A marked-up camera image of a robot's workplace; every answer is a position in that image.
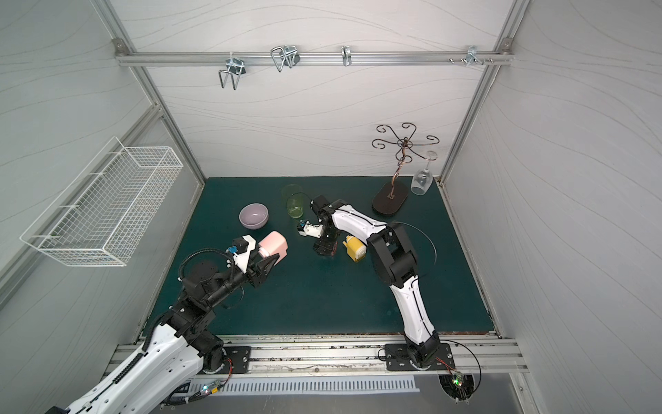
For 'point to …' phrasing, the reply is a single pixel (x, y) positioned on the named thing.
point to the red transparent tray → (334, 248)
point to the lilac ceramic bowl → (253, 216)
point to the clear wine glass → (422, 180)
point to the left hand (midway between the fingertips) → (270, 251)
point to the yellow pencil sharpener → (356, 248)
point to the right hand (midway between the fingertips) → (325, 241)
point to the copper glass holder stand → (391, 197)
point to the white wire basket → (106, 211)
